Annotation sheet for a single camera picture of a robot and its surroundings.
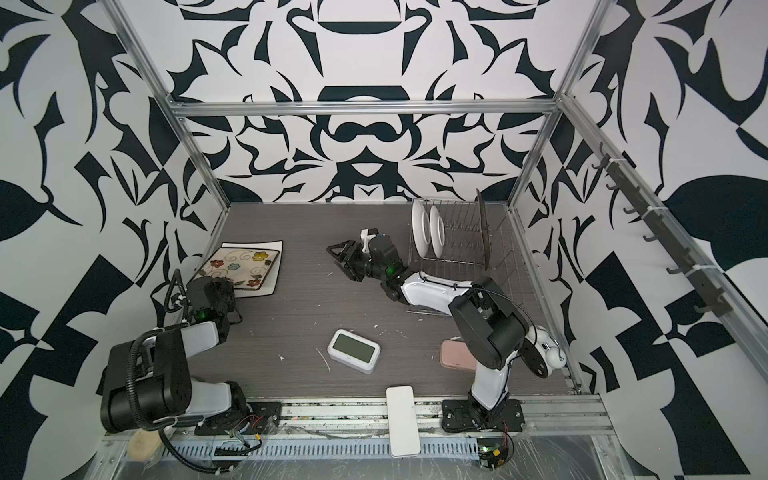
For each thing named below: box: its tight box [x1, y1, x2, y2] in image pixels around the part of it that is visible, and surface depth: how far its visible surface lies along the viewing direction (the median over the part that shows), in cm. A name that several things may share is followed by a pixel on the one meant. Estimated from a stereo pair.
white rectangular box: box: [386, 385, 421, 457], surface depth 71 cm
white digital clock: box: [327, 329, 381, 375], surface depth 83 cm
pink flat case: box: [440, 340, 477, 370], surface depth 85 cm
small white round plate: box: [412, 199, 431, 259], surface depth 98 cm
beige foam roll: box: [127, 429, 162, 462], surface depth 69 cm
